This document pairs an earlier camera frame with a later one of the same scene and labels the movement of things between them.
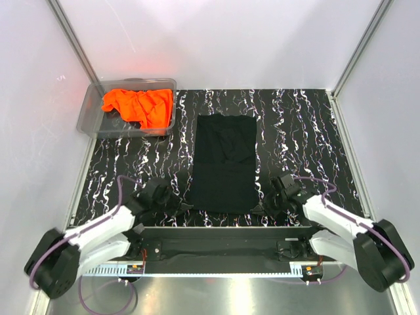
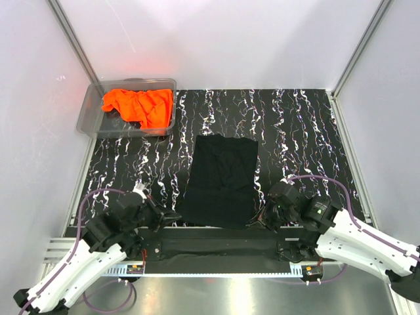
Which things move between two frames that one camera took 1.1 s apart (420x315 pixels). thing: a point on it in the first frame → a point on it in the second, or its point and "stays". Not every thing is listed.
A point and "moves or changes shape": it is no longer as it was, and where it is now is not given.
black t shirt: (224, 174) moves or changes shape
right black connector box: (312, 273) stays
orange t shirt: (152, 109) stays
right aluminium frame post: (332, 95) stays
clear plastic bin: (93, 121) stays
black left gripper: (176, 207) → (158, 213)
